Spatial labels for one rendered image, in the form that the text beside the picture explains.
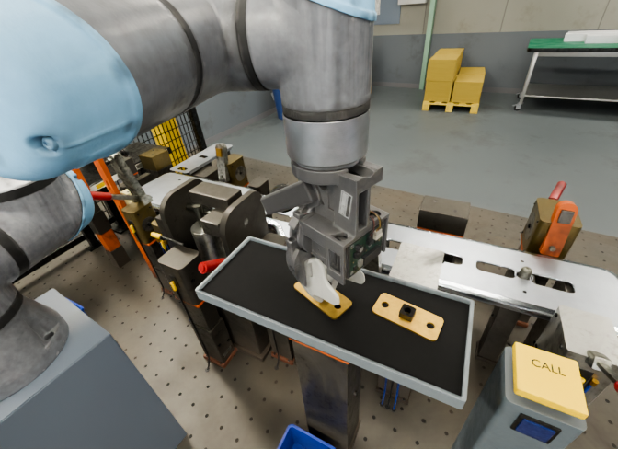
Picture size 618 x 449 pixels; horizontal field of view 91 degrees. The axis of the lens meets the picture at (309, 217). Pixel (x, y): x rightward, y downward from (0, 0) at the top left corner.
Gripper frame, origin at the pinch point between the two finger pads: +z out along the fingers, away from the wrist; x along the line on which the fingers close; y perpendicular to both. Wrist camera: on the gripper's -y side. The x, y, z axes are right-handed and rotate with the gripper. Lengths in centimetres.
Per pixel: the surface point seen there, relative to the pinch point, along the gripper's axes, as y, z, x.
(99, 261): -108, 49, -25
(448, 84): -192, 79, 443
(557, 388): 25.7, 2.2, 8.5
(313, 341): 4.0, 2.2, -5.6
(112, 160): -70, -2, -9
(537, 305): 20.9, 18.2, 36.0
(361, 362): 9.9, 2.2, -3.4
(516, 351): 21.4, 2.3, 10.0
